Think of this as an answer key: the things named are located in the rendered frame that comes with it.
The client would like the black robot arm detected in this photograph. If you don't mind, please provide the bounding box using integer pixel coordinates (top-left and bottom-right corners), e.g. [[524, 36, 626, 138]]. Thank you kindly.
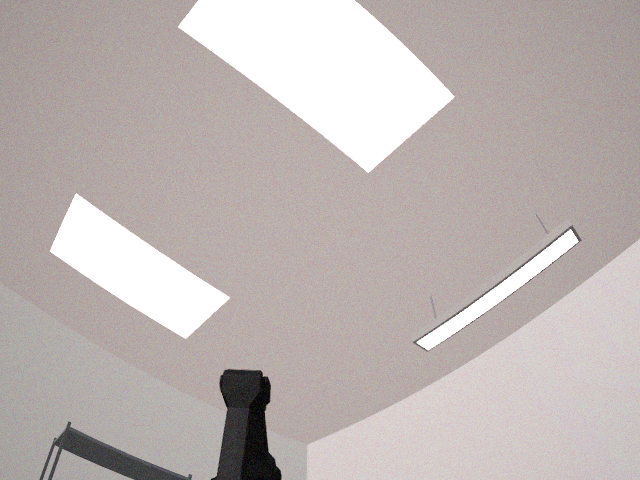
[[211, 369, 282, 480]]

